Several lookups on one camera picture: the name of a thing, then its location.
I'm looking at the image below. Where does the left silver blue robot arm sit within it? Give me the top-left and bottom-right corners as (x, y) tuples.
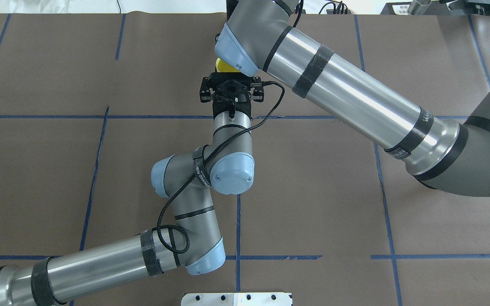
(0, 111), (254, 306)

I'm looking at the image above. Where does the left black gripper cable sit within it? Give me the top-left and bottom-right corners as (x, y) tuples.
(157, 81), (285, 255)

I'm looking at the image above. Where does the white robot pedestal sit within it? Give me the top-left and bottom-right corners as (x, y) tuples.
(181, 292), (293, 306)

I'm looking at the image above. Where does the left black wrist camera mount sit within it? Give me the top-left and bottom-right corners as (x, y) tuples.
(199, 72), (265, 120)

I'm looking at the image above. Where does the yellow paper cup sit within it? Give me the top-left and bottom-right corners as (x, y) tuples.
(215, 58), (240, 72)

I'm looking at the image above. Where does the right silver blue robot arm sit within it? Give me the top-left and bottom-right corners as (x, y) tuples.
(215, 0), (490, 196)

